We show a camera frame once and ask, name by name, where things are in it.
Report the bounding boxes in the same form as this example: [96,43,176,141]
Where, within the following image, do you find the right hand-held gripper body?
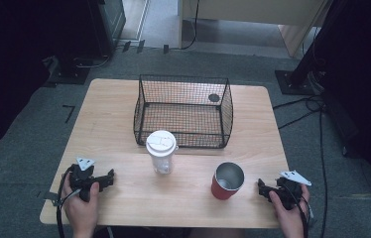
[273,170,312,211]

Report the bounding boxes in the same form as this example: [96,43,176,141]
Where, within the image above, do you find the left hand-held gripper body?
[68,156,108,203]

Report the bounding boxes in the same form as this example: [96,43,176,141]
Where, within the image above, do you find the red cup with steel inside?
[210,161,246,201]

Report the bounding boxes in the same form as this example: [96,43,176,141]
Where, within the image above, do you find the white cup with lid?
[145,129,180,176]

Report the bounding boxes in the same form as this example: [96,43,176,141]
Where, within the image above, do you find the black wire mesh basket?
[133,73,234,150]

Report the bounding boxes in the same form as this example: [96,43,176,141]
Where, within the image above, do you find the person's right hand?
[268,183,311,232]

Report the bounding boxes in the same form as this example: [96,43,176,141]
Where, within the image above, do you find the person's left hand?
[61,176,100,231]

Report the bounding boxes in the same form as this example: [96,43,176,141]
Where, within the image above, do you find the black floor stand base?
[43,55,91,88]

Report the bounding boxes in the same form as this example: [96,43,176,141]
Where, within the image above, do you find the dark curtain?
[311,0,371,204]
[0,0,103,157]

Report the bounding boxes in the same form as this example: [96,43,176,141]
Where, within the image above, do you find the black cabinet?
[86,0,127,58]

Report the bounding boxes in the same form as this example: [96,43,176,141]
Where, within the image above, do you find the beige wooden desk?
[178,0,330,59]

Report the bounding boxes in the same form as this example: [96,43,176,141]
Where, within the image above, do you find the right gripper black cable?
[284,184,310,238]

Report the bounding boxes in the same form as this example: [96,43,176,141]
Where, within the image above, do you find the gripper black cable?
[56,164,82,238]
[284,184,310,238]

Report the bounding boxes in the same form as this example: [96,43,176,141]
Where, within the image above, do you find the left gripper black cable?
[56,164,82,238]

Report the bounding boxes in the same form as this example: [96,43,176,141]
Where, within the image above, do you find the long black floor cable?
[317,108,329,238]

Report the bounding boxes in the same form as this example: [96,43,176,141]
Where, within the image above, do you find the grey floor cable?
[73,53,112,69]

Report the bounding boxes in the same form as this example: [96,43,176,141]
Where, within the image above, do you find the black stand with base plate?
[274,0,343,97]

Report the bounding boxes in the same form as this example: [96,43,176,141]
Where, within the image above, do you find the black hanging cable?
[181,0,201,52]

